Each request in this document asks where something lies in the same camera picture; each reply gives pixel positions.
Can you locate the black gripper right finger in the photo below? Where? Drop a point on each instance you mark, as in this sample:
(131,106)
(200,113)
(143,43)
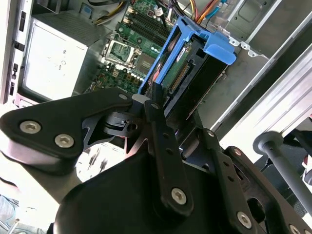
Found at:
(226,175)

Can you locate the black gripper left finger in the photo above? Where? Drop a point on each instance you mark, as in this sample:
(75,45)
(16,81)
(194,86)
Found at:
(46,136)

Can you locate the hard disk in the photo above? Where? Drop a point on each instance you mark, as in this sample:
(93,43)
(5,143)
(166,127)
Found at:
(178,63)

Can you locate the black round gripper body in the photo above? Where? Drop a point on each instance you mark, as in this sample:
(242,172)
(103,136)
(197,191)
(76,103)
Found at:
(117,202)

